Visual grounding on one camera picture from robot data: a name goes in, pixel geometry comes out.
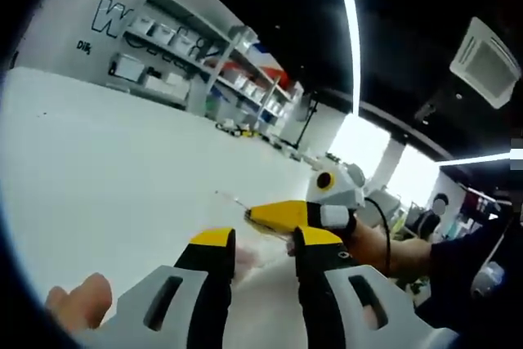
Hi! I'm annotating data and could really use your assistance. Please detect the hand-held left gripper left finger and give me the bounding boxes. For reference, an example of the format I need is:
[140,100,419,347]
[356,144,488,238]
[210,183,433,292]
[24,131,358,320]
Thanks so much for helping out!
[97,227,237,349]

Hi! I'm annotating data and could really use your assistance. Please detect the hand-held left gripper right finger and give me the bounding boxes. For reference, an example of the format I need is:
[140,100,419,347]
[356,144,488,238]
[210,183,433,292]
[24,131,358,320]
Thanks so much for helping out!
[293,226,450,349]

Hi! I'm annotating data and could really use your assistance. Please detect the clear resealable bag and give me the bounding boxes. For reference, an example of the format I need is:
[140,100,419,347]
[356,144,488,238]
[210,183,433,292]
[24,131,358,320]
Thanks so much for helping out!
[213,189,300,281]

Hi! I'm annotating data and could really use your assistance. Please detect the person's right hand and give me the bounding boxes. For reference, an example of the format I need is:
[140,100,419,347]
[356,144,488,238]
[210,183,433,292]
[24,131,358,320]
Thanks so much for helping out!
[345,220,394,275]

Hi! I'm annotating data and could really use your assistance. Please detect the person's left hand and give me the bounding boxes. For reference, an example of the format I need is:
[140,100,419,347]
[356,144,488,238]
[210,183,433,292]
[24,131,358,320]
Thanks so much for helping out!
[44,273,114,332]

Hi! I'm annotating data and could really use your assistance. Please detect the black tripod stand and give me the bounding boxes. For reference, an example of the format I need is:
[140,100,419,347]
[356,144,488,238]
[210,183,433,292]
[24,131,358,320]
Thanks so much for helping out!
[299,94,320,146]

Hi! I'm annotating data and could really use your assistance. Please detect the black and yellow parts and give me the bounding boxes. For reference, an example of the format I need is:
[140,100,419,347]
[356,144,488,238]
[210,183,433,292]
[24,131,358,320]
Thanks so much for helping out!
[213,119,255,138]

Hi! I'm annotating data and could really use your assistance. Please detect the person's dark shirt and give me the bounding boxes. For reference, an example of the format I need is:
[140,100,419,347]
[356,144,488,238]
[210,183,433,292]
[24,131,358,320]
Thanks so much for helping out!
[415,200,523,326]

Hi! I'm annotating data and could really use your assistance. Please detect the long ceiling light strip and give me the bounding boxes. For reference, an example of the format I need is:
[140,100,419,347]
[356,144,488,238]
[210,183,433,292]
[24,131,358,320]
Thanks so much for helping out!
[329,0,361,118]

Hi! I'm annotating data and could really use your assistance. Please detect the grey storage shelf unit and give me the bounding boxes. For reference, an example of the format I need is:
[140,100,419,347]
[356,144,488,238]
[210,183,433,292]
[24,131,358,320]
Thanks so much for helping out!
[107,0,304,138]

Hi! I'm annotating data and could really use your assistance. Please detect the ceiling air conditioner vent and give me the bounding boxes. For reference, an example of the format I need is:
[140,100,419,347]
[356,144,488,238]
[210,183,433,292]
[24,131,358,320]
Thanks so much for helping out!
[449,16,521,110]

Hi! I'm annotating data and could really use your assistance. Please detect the large white storage bin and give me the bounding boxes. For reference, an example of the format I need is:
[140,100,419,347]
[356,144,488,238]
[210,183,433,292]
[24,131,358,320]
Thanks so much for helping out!
[109,51,145,81]

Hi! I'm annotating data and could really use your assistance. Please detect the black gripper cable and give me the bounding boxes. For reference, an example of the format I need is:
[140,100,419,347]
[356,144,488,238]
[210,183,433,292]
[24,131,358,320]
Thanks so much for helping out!
[364,196,394,275]

